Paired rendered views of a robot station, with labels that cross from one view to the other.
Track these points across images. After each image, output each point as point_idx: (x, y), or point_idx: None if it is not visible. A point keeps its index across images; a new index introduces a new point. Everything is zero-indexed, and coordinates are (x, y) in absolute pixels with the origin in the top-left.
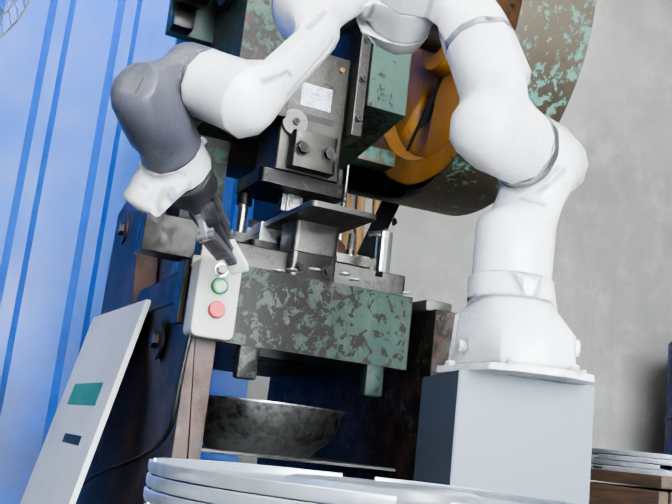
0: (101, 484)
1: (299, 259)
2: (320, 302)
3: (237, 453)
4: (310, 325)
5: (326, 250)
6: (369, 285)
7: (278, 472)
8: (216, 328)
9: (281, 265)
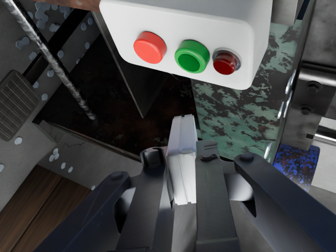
0: None
1: (323, 87)
2: (252, 114)
3: (92, 12)
4: (224, 101)
5: (334, 112)
6: (297, 127)
7: None
8: (126, 42)
9: (323, 59)
